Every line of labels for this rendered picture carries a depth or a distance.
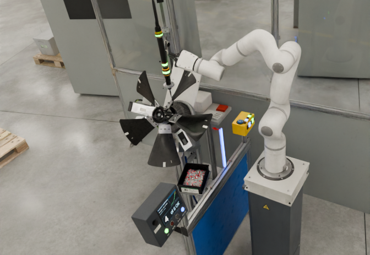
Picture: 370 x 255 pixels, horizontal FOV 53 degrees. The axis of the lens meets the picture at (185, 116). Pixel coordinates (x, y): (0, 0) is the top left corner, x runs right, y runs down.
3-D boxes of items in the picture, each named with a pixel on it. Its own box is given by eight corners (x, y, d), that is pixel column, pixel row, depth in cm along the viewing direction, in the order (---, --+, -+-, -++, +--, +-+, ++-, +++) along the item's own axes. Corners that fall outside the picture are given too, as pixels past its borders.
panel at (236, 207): (249, 207, 315) (245, 148, 277) (250, 207, 314) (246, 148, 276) (201, 289, 262) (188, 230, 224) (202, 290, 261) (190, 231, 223)
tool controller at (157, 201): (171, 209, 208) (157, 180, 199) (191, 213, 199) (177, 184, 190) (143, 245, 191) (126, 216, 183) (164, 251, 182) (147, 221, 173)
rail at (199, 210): (245, 144, 280) (245, 136, 276) (250, 146, 278) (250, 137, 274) (183, 234, 222) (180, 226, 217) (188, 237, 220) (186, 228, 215)
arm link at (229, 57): (245, 30, 193) (208, 56, 215) (234, 45, 183) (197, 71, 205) (256, 42, 195) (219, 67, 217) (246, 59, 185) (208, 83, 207)
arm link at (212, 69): (205, 55, 208) (199, 65, 202) (227, 63, 205) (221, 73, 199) (203, 67, 214) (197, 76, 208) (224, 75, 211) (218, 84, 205)
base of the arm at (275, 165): (297, 163, 223) (298, 139, 212) (282, 183, 212) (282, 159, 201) (268, 152, 234) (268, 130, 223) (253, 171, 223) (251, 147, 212)
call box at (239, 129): (242, 122, 273) (241, 110, 267) (255, 125, 268) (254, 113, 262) (232, 135, 262) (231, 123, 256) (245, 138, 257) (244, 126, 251)
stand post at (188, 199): (187, 211, 337) (170, 132, 285) (196, 214, 332) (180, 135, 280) (184, 214, 334) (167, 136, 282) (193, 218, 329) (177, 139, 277)
